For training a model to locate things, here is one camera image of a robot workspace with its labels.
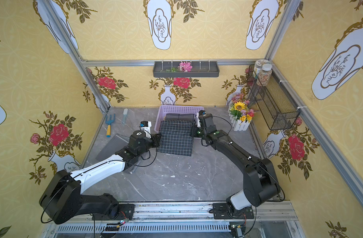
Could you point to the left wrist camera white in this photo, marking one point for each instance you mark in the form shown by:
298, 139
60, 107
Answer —
146, 127

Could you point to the plain grey pillowcase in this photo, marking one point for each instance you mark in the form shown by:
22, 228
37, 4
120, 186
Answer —
115, 144

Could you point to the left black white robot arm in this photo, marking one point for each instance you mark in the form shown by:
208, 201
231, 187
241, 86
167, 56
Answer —
64, 197

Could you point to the sunflower bouquet white fence pot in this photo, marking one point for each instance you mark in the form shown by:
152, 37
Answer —
240, 113

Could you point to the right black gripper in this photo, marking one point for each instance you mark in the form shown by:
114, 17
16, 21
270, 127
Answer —
196, 131

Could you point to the glass jar white lid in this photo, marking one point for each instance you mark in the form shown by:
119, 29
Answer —
264, 75

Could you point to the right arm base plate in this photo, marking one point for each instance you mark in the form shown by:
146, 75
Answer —
227, 211

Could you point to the black grid pillowcase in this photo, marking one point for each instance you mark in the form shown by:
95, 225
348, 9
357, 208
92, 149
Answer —
176, 137

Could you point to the purple plastic basket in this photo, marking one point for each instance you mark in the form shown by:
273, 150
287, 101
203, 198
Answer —
173, 109

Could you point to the blue yellow garden fork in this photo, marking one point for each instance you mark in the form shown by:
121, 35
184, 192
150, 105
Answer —
109, 119

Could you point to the grey checked pillowcase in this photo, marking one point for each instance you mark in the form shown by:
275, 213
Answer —
180, 117

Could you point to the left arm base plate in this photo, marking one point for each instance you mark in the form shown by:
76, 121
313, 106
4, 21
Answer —
118, 212

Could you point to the aluminium mounting rail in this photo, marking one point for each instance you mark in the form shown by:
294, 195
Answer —
271, 220

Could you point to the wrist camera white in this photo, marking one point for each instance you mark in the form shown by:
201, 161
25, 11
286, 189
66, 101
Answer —
198, 117
146, 127

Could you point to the black wire mesh wall basket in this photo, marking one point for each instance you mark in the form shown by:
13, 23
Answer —
275, 103

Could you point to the light blue small brush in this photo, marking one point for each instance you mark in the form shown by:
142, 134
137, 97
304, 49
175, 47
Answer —
125, 114

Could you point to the pink artificial flower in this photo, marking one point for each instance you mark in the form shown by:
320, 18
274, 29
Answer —
185, 66

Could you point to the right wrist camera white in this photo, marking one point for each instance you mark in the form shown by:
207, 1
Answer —
198, 117

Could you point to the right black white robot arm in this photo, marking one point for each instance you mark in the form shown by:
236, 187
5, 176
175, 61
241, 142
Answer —
260, 183

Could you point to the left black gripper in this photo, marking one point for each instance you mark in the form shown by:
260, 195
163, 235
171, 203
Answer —
154, 140

